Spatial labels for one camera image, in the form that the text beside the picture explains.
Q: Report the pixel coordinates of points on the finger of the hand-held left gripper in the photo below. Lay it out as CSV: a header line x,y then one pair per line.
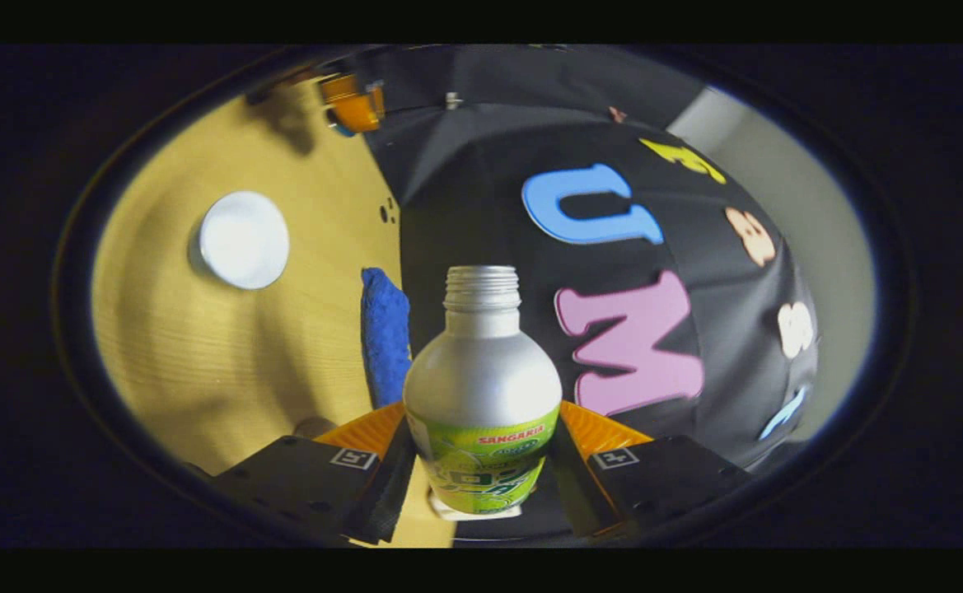
x,y
357,111

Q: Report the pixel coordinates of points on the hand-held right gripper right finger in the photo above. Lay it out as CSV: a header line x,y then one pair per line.
x,y
582,494

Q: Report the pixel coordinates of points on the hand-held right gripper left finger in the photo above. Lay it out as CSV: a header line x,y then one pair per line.
x,y
382,494

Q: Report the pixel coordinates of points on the silver green water bottle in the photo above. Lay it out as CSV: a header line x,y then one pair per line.
x,y
481,387

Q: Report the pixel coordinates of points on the teal and white teacup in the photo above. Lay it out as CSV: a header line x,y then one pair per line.
x,y
242,240

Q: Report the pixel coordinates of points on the white clip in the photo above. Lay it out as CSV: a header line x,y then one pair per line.
x,y
453,100

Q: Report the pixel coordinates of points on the blue towel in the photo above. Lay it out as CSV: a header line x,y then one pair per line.
x,y
386,338

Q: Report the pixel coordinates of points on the red clip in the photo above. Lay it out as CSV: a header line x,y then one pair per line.
x,y
617,114

